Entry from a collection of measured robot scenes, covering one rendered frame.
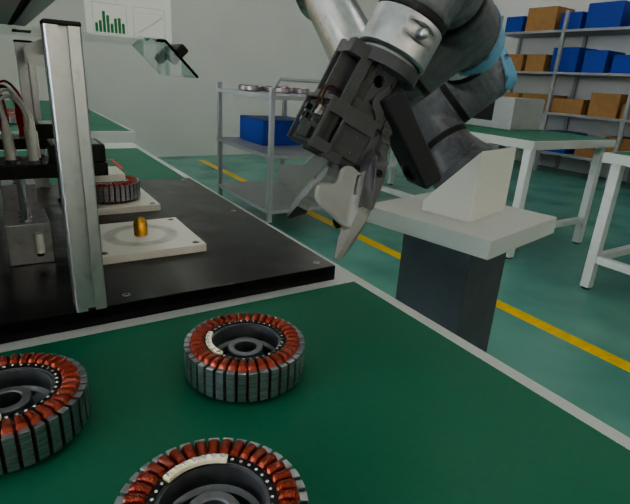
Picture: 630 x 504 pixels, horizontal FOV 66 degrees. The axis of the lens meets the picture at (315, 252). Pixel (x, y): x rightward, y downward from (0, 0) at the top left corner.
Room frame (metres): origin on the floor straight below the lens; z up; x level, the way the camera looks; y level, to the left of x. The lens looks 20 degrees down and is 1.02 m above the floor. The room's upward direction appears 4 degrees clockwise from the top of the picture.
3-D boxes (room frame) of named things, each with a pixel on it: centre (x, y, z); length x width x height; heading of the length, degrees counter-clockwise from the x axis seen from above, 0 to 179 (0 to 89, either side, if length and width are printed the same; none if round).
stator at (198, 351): (0.40, 0.06, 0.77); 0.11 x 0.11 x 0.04
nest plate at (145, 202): (0.89, 0.39, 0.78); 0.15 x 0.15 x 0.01; 33
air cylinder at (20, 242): (0.61, 0.38, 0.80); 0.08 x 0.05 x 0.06; 33
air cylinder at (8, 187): (0.81, 0.52, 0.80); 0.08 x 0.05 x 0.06; 33
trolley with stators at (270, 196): (3.59, 0.31, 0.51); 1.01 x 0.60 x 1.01; 33
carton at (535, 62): (7.20, -2.97, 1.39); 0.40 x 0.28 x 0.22; 124
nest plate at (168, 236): (0.69, 0.26, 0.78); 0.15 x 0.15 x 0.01; 33
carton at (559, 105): (6.71, -3.29, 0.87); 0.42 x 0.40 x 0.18; 32
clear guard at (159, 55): (0.93, 0.43, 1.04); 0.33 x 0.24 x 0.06; 123
